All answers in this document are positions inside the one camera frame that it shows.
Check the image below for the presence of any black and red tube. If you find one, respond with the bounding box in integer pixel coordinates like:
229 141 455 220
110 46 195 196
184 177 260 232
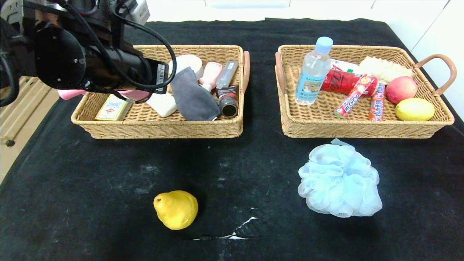
216 84 240 117

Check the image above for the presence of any grey cloth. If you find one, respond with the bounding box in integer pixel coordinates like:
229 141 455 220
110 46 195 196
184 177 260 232
170 67 221 121

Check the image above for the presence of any green card box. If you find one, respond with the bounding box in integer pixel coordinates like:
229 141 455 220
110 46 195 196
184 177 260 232
95 95 133 121

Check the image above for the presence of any pink pot with handle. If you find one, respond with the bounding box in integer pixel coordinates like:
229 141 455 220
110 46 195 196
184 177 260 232
58 89 150 104

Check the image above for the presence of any wooden rack on wheels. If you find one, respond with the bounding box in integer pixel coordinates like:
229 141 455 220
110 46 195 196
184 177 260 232
0 76 60 147

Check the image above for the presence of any grey tube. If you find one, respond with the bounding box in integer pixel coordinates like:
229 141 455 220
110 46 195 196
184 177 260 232
216 61 239 89

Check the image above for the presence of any clear water bottle blue cap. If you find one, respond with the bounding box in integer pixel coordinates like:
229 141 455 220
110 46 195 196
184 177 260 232
295 36 334 106

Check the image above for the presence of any red Hi-Chew candy stick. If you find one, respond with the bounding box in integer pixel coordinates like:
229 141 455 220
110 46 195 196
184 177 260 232
334 74 377 119

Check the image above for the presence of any orange sausage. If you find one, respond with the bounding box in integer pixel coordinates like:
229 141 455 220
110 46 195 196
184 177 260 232
369 83 385 121

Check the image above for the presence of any red cola can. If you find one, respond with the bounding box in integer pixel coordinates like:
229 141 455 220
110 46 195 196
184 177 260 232
321 70 379 98

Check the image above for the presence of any white snack packet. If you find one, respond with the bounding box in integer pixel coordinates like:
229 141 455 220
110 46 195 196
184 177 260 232
331 59 363 75

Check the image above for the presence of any yellow pear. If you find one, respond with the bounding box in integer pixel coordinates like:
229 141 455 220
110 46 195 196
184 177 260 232
153 190 199 230

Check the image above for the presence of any yellow lemon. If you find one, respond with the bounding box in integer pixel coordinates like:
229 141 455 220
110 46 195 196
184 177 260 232
395 98 435 121

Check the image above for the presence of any white round dish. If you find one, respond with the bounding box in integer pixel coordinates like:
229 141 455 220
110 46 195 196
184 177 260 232
169 54 203 78

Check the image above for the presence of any light blue bath pouf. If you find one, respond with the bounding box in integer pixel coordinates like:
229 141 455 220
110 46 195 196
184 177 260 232
298 144 382 218

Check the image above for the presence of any red peach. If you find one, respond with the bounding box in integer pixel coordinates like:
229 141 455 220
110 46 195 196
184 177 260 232
385 76 418 104

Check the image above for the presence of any pink and white small bottle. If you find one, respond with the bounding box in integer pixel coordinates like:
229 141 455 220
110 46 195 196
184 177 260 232
199 62 223 93

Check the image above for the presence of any wicker basket with handles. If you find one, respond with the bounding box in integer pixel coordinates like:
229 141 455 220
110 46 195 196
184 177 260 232
71 45 250 139
274 44 456 139

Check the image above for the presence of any white soap bar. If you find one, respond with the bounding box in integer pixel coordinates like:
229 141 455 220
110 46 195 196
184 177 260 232
147 92 178 117

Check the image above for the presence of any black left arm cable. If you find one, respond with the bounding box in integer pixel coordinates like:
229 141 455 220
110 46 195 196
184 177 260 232
0 54 18 108

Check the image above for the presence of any black left camera cable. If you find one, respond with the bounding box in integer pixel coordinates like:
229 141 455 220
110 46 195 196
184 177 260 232
109 7 177 91

